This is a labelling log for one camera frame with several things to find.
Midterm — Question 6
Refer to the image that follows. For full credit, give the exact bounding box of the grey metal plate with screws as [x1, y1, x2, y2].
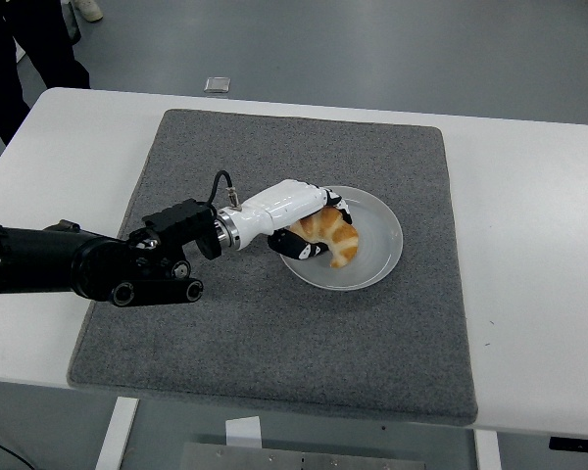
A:
[178, 441, 425, 470]

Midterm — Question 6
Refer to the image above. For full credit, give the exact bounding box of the grey square felt mat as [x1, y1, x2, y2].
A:
[67, 108, 479, 427]

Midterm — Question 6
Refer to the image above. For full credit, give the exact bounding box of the black table control panel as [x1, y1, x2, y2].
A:
[548, 435, 588, 453]

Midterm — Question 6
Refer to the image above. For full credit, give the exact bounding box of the white straight table leg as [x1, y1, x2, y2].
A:
[472, 428, 503, 470]

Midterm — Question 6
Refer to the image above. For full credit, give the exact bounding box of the white slanted table leg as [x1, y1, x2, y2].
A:
[93, 396, 141, 470]

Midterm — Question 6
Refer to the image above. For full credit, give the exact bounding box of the grey round plate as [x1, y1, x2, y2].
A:
[277, 184, 405, 292]

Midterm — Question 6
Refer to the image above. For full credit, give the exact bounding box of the orange croissant bread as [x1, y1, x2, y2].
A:
[288, 206, 361, 269]

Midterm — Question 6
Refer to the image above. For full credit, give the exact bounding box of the person's white shoe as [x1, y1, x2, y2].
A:
[72, 0, 105, 24]

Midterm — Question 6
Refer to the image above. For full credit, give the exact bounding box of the person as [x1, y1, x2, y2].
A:
[0, 0, 92, 146]

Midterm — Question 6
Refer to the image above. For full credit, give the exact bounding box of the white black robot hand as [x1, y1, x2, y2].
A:
[229, 178, 355, 261]

